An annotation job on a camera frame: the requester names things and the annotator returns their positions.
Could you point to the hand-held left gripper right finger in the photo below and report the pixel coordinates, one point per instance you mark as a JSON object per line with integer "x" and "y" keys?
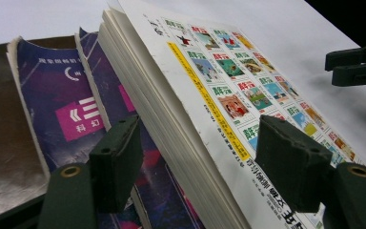
{"x": 292, "y": 165}

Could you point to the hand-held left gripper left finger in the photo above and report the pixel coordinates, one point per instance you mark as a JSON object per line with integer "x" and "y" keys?
{"x": 117, "y": 165}

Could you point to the purple science fiction magazine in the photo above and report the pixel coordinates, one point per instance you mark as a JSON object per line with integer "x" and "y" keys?
{"x": 60, "y": 95}
{"x": 158, "y": 191}

